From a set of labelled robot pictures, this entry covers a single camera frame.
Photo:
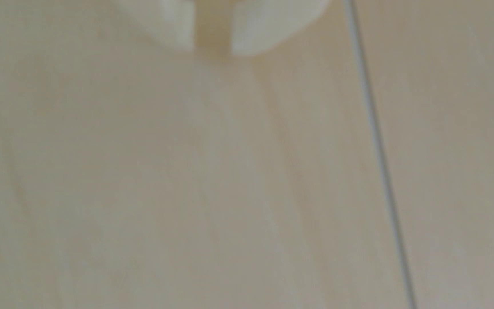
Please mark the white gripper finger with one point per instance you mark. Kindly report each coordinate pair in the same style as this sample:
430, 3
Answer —
268, 21
165, 17

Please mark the light plywood board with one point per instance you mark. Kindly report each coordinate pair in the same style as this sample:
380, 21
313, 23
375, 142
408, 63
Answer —
187, 171
465, 150

